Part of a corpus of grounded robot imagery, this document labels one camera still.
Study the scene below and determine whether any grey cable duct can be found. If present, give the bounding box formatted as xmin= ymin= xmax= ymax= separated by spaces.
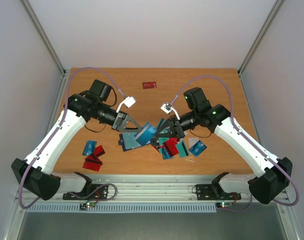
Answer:
xmin=25 ymin=203 xmax=217 ymax=214

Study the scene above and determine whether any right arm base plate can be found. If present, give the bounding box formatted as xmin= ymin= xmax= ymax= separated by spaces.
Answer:
xmin=194 ymin=184 xmax=242 ymax=201

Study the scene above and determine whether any teal card black stripe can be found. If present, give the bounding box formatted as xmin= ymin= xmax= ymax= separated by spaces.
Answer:
xmin=176 ymin=139 xmax=189 ymax=158

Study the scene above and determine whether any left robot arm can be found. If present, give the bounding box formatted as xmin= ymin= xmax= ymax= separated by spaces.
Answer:
xmin=11 ymin=79 xmax=142 ymax=201

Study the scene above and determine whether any blue VIP card right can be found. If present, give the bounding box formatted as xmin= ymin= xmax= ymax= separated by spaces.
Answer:
xmin=189 ymin=140 xmax=207 ymax=157

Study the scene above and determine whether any teal card pile left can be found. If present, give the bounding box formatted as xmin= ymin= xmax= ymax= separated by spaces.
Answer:
xmin=158 ymin=137 xmax=169 ymax=147

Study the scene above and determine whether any lone red card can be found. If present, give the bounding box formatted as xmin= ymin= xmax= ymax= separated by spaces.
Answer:
xmin=142 ymin=81 xmax=157 ymax=89

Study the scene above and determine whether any teal card pile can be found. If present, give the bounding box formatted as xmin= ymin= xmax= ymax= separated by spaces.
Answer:
xmin=158 ymin=137 xmax=169 ymax=147
xmin=157 ymin=118 xmax=167 ymax=132

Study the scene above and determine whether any dark blue card holder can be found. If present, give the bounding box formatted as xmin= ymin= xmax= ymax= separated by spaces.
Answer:
xmin=118 ymin=132 xmax=150 ymax=152

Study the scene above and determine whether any red card pile centre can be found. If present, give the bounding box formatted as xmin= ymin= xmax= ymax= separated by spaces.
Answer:
xmin=163 ymin=138 xmax=179 ymax=157

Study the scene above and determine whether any blue VIP card left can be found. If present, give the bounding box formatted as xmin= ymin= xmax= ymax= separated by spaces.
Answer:
xmin=82 ymin=140 xmax=97 ymax=156

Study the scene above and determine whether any blue vip card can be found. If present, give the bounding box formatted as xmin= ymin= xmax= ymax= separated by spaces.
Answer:
xmin=82 ymin=140 xmax=97 ymax=156
xmin=189 ymin=140 xmax=207 ymax=157

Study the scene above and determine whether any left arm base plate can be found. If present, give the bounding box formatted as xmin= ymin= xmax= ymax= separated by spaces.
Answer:
xmin=62 ymin=184 xmax=109 ymax=201

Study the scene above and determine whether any teal card top pile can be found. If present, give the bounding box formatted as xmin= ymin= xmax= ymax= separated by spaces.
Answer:
xmin=157 ymin=118 xmax=167 ymax=132

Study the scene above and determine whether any red card left upper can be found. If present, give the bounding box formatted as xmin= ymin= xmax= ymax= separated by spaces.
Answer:
xmin=85 ymin=145 xmax=105 ymax=161

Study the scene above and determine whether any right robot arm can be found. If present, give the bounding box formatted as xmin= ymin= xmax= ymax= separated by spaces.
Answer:
xmin=151 ymin=87 xmax=293 ymax=204

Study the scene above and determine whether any white card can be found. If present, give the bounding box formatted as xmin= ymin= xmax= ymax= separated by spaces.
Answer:
xmin=188 ymin=137 xmax=199 ymax=149

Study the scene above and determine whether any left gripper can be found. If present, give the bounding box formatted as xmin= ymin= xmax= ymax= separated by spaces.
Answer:
xmin=94 ymin=103 xmax=142 ymax=133

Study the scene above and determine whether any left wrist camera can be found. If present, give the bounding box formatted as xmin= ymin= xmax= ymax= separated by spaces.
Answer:
xmin=116 ymin=96 xmax=136 ymax=113

